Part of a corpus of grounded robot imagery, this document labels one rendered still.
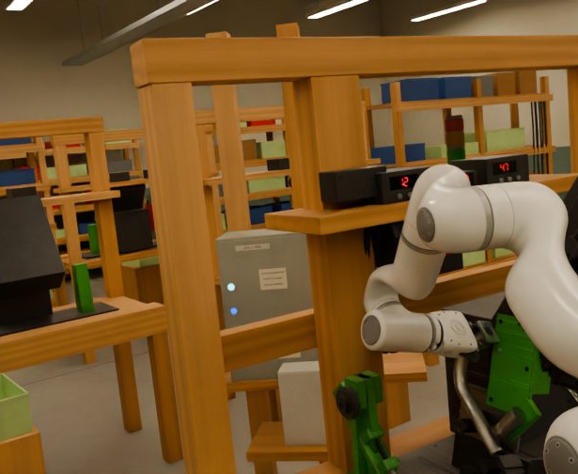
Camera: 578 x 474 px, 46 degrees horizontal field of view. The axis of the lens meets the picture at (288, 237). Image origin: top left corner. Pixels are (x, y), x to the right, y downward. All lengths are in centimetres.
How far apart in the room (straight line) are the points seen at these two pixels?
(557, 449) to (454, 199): 38
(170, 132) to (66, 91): 1009
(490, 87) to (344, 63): 618
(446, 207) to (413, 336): 48
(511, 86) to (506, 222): 708
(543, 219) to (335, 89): 74
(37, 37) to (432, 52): 1000
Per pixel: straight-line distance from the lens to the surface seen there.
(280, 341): 170
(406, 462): 180
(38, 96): 1139
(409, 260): 128
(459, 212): 102
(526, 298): 97
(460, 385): 168
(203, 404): 154
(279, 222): 162
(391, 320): 141
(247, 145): 925
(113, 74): 1181
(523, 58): 209
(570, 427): 85
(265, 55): 157
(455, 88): 735
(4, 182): 807
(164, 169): 144
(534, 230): 106
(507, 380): 162
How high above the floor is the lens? 170
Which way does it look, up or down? 7 degrees down
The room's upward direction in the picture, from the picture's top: 6 degrees counter-clockwise
